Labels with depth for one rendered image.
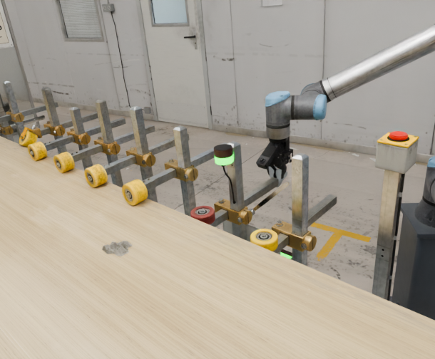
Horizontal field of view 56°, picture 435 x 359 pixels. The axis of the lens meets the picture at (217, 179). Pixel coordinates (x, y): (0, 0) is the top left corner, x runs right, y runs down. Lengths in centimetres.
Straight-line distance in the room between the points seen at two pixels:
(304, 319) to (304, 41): 337
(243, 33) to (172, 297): 364
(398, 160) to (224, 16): 367
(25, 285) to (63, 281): 10
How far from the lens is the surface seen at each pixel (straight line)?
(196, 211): 135
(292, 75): 420
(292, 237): 128
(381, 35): 385
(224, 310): 98
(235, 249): 116
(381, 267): 119
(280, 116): 152
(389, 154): 101
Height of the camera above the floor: 158
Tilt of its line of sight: 26 degrees down
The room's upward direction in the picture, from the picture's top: 5 degrees counter-clockwise
